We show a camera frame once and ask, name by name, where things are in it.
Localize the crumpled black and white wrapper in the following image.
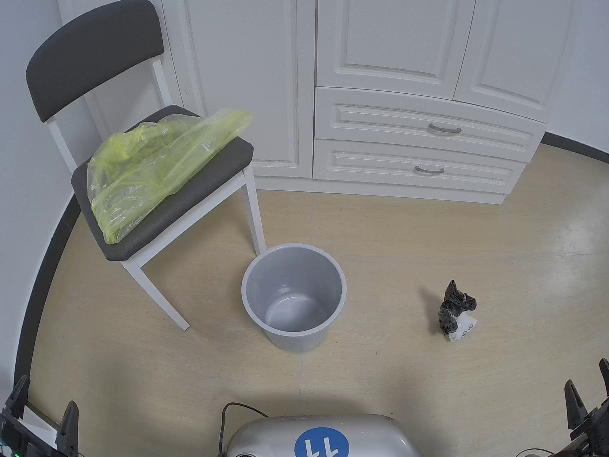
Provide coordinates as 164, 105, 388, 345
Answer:
437, 280, 478, 343

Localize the white wardrobe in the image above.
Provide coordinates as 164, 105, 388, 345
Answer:
55, 0, 578, 205

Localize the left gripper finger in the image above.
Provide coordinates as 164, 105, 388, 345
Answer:
55, 400, 80, 457
4, 374, 30, 419

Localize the black cable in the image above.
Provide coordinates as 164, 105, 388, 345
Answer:
218, 402, 268, 457

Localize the grey trash bin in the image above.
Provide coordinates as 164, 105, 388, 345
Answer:
241, 243, 347, 352

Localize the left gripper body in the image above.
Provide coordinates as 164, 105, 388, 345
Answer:
0, 408, 67, 457

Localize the yellow plastic bag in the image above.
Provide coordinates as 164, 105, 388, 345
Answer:
88, 108, 254, 245

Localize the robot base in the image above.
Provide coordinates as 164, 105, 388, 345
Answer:
227, 414, 423, 457

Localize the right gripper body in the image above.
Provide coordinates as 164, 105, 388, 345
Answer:
561, 394, 609, 457

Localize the white chair with grey cushions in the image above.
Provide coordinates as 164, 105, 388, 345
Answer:
26, 0, 266, 331

